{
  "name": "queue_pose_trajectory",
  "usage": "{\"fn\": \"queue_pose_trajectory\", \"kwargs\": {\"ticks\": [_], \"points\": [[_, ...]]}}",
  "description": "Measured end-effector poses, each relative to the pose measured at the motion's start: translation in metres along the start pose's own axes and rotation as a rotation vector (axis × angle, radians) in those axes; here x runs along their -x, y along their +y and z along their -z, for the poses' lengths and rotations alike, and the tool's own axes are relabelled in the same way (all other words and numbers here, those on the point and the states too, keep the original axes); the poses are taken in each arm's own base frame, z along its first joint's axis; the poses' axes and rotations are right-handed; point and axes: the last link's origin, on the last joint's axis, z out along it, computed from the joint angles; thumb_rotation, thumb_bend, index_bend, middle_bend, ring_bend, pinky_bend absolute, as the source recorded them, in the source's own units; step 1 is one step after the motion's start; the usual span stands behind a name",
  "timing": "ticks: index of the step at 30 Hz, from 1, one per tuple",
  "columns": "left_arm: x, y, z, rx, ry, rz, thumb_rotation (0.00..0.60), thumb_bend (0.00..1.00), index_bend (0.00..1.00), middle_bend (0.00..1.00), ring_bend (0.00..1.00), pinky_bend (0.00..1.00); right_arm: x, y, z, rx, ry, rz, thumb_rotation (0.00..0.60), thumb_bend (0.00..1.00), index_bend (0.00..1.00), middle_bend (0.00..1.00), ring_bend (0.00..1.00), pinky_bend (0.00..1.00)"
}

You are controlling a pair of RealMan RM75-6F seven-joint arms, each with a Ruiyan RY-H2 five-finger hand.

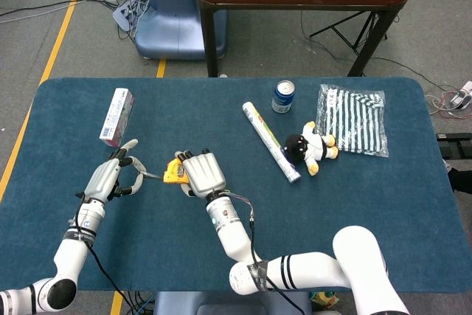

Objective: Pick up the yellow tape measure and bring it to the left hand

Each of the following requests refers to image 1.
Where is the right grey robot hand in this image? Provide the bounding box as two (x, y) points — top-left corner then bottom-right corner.
(175, 148), (227, 200)

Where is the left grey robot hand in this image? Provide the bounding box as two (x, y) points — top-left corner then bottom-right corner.
(75, 139), (148, 205)

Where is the yellow tape measure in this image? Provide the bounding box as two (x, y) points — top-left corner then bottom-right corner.
(141, 158), (191, 186)

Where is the floral tissue box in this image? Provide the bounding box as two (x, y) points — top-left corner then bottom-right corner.
(99, 88), (135, 148)

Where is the white rolled paper tube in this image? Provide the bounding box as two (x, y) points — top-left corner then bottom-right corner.
(242, 101), (302, 184)

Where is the black white plush toy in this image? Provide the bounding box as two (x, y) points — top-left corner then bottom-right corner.
(284, 120), (339, 177)

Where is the blue soda can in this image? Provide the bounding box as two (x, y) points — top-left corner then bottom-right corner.
(271, 80), (296, 114)

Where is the grey blue robot torso base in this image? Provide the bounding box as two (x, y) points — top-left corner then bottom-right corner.
(153, 291), (314, 315)

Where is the striped cloth in plastic bag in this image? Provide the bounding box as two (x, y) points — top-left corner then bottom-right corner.
(315, 83), (390, 159)

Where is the white floor power strip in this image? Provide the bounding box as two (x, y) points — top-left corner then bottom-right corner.
(112, 0), (144, 32)

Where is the black tripod stand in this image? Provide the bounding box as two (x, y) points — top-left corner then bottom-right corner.
(308, 10), (389, 54)

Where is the black equipment block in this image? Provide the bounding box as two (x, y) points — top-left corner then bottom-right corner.
(437, 132), (472, 194)

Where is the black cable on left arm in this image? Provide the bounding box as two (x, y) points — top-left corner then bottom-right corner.
(68, 200), (138, 315)

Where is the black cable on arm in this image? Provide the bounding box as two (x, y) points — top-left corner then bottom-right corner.
(221, 191), (307, 315)
(68, 200), (138, 315)

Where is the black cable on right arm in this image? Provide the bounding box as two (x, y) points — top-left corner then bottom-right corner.
(221, 191), (307, 315)

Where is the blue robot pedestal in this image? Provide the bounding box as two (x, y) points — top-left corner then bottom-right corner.
(134, 0), (228, 60)

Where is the white power strip with wires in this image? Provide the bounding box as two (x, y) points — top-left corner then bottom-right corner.
(423, 80), (472, 121)

